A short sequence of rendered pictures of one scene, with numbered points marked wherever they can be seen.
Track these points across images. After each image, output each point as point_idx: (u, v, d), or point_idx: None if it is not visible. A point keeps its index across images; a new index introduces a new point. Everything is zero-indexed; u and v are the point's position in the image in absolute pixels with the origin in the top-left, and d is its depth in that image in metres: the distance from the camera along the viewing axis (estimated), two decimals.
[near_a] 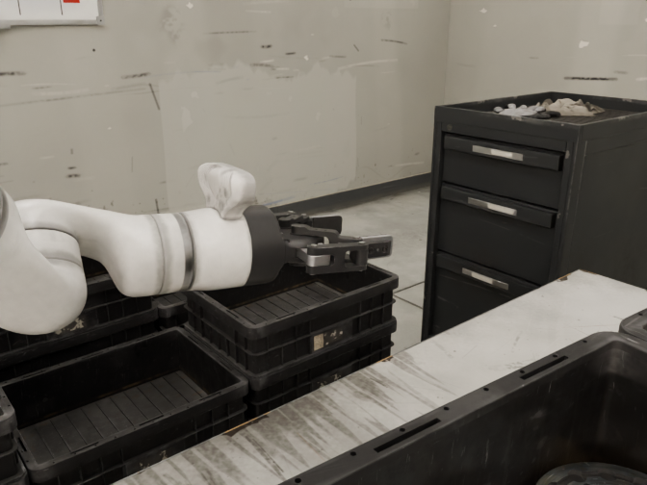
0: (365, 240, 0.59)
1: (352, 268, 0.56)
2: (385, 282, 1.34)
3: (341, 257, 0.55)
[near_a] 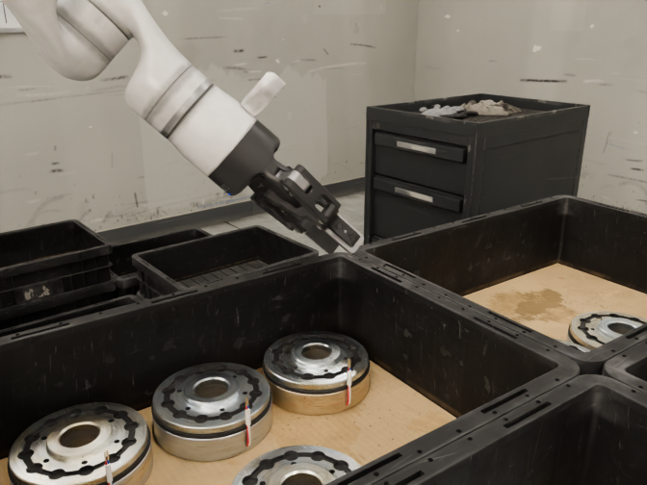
0: (340, 217, 0.61)
1: (318, 213, 0.57)
2: (305, 256, 1.58)
3: (317, 193, 0.57)
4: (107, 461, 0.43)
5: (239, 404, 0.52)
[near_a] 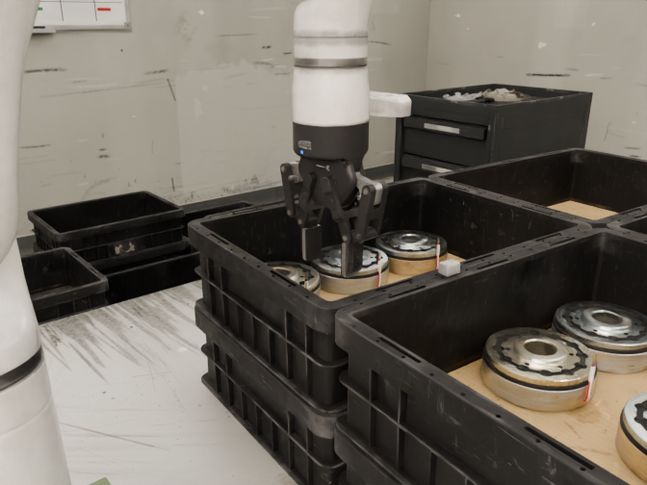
0: (359, 242, 0.63)
1: (366, 228, 0.59)
2: None
3: (376, 215, 0.59)
4: (306, 279, 0.72)
5: (370, 262, 0.81)
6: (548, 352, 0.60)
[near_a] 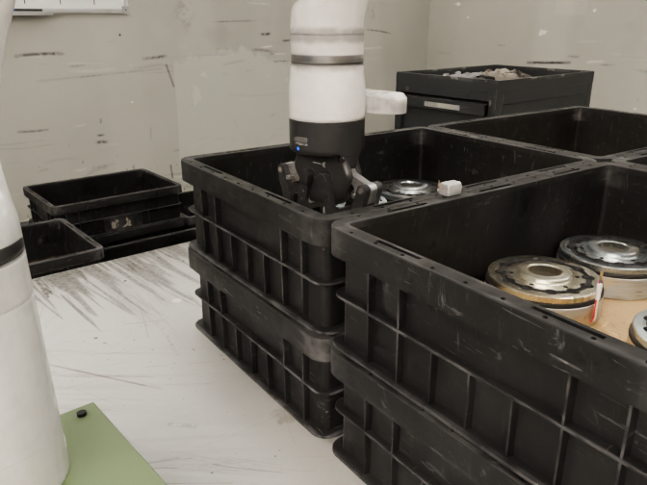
0: None
1: None
2: None
3: None
4: None
5: None
6: (553, 276, 0.58)
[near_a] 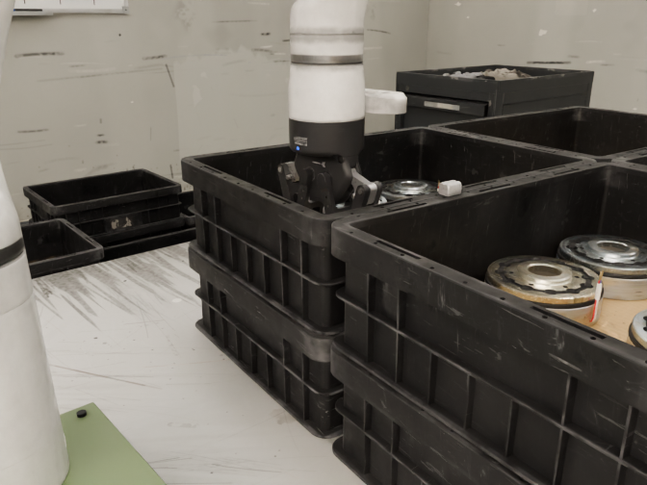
0: None
1: None
2: None
3: None
4: None
5: None
6: (553, 276, 0.58)
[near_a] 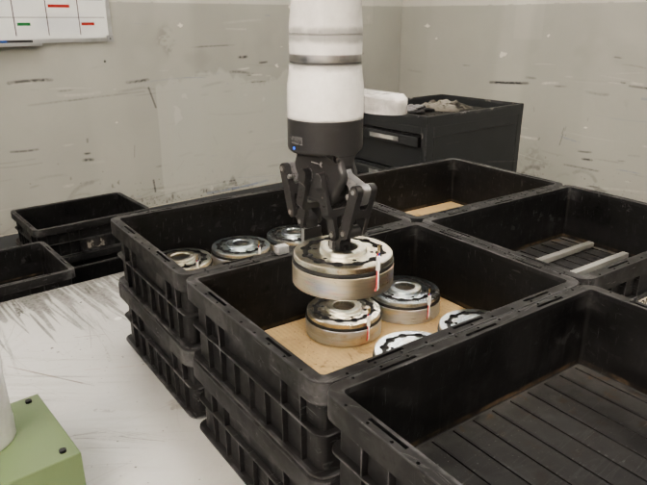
0: (347, 241, 0.63)
1: (350, 228, 0.59)
2: None
3: (363, 215, 0.59)
4: (196, 260, 0.97)
5: (254, 248, 1.06)
6: (351, 309, 0.85)
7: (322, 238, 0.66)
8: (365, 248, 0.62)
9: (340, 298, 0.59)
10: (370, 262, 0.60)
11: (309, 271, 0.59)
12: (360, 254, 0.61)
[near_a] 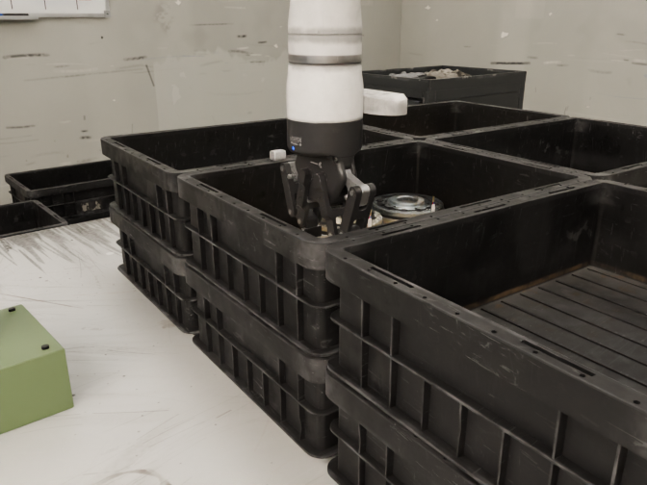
0: None
1: (349, 228, 0.59)
2: None
3: (362, 216, 0.59)
4: None
5: None
6: None
7: (322, 238, 0.66)
8: None
9: None
10: None
11: None
12: None
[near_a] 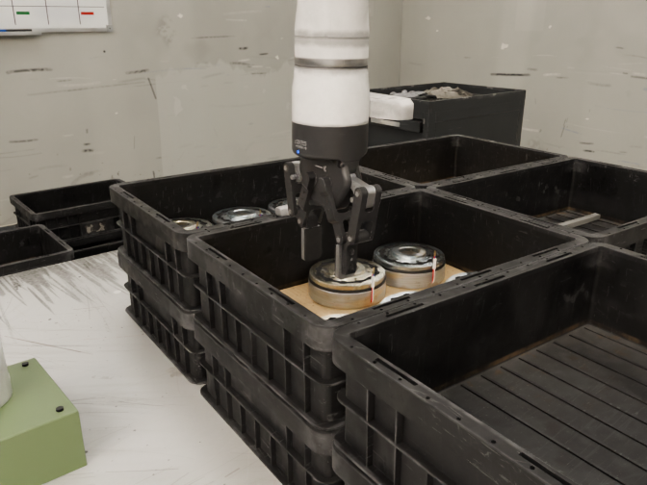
0: (354, 245, 0.62)
1: (357, 231, 0.58)
2: None
3: (370, 217, 0.58)
4: (197, 227, 0.95)
5: (255, 217, 1.04)
6: None
7: (326, 319, 0.69)
8: None
9: None
10: None
11: None
12: None
